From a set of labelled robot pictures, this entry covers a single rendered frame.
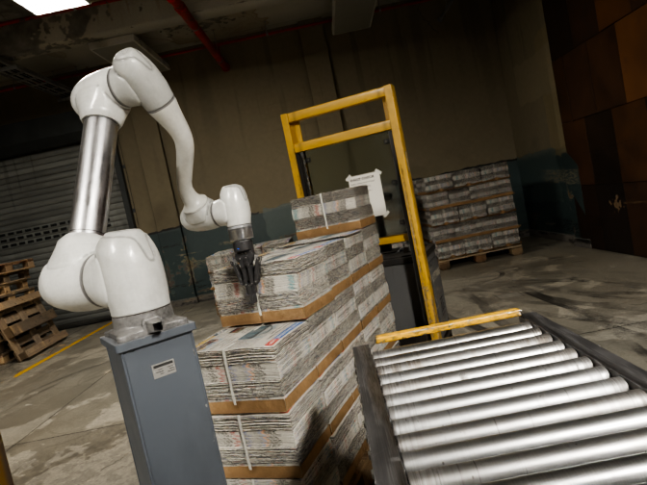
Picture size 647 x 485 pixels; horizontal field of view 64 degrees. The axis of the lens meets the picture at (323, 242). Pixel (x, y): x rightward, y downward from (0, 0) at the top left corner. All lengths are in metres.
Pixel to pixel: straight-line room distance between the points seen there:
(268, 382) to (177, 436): 0.39
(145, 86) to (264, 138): 7.19
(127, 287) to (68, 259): 0.23
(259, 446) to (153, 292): 0.71
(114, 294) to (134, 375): 0.21
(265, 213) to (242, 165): 0.89
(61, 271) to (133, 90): 0.58
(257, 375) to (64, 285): 0.65
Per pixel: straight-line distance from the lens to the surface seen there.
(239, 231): 1.90
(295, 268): 1.88
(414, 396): 1.17
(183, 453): 1.49
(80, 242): 1.56
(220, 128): 8.96
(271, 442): 1.83
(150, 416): 1.43
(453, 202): 7.22
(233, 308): 2.05
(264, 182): 8.77
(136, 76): 1.69
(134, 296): 1.39
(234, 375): 1.79
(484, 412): 1.07
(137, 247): 1.40
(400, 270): 3.40
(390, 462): 0.92
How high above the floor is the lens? 1.24
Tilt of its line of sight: 4 degrees down
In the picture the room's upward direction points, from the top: 12 degrees counter-clockwise
